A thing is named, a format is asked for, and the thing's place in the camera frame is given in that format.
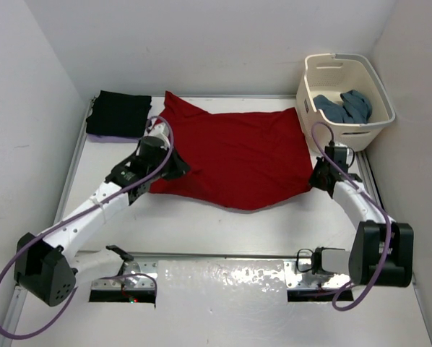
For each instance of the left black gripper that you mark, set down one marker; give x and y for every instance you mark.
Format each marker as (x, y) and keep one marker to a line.
(178, 166)

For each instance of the white front cover board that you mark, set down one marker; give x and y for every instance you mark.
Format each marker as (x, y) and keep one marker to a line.
(226, 303)

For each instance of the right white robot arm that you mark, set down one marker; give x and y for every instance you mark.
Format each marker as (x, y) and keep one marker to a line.
(372, 225)

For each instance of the teal shirt in basket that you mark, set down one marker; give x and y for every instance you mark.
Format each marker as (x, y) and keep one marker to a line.
(355, 108)

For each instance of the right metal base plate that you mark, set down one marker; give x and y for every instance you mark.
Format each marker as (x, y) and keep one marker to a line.
(296, 277)

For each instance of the purple t shirt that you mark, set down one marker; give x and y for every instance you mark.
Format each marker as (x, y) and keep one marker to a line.
(111, 139)

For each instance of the beige laundry basket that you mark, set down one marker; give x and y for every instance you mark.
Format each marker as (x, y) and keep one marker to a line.
(344, 91)

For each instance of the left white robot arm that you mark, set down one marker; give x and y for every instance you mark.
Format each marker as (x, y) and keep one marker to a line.
(48, 264)

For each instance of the red garment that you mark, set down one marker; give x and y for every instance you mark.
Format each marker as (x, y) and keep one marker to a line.
(244, 161)

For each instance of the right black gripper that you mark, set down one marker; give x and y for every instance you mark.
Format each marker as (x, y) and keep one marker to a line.
(313, 180)

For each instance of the black garment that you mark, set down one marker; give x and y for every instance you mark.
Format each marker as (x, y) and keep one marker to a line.
(119, 115)

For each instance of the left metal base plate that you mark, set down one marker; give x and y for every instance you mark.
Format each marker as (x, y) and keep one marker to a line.
(141, 276)

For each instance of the metal base plate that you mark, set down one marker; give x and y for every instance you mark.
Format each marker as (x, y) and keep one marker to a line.
(296, 277)
(141, 276)

